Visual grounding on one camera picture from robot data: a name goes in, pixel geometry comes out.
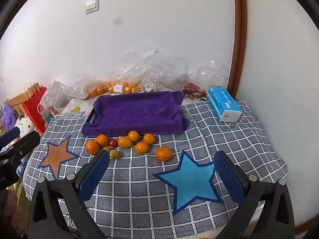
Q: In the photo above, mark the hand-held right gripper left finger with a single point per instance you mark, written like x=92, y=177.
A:
x=93, y=176

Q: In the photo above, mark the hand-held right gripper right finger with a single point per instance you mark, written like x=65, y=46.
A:
x=228, y=176

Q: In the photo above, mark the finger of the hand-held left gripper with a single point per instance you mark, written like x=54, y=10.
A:
x=25, y=144
x=10, y=135

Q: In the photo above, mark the oval orange mandarin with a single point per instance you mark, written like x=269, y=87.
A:
x=124, y=142

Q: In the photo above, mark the black tray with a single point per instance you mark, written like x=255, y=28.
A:
x=92, y=113

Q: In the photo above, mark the large orange mandarin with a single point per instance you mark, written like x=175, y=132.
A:
x=164, y=153

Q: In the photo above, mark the purple towel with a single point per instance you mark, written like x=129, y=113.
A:
x=137, y=112

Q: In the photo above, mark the white plush toy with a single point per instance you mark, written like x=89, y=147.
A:
x=23, y=127

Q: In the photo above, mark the purple plush toy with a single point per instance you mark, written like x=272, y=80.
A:
x=8, y=118

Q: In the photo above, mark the small green fruit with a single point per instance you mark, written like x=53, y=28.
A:
x=114, y=153

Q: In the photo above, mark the red paper bag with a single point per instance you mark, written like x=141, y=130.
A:
x=35, y=112

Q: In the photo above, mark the brown paper bag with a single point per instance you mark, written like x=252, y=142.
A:
x=18, y=99

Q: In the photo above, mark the red cherry tomato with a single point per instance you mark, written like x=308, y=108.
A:
x=113, y=143

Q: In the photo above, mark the grey plaid blanket with stars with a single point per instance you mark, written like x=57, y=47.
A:
x=139, y=179

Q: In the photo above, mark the white plastic bag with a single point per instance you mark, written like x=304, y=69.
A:
x=53, y=94

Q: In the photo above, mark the white printed sheet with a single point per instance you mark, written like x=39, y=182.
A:
x=74, y=104

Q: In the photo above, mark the blue tissue pack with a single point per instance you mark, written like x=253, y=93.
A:
x=221, y=99

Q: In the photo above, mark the small clear plastic bag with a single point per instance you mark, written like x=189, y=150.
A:
x=77, y=87

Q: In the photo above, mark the bag of small oranges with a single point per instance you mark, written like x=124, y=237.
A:
x=112, y=88

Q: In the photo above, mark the pack of red cherry tomatoes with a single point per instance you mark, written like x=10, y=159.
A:
x=192, y=87

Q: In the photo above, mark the crumpled clear plastic bag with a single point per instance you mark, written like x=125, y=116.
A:
x=211, y=72

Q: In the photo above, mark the large clear plastic bag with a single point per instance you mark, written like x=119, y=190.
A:
x=149, y=69

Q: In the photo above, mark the brown wooden door frame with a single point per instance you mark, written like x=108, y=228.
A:
x=240, y=29

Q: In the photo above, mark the white light switch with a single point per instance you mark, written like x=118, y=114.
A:
x=91, y=5

